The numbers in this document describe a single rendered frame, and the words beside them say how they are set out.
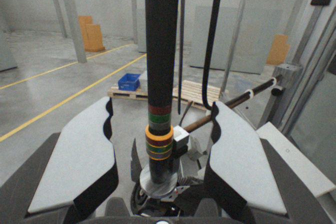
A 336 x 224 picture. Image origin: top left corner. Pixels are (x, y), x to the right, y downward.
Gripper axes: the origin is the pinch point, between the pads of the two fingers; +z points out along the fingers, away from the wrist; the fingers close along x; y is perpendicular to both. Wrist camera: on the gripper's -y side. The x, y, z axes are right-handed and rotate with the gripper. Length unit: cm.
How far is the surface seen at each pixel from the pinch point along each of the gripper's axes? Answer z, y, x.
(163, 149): 4.9, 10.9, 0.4
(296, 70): 40, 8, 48
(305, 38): 48, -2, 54
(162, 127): 5.3, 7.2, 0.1
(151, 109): 5.6, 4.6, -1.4
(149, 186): 5.1, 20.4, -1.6
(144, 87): 300, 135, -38
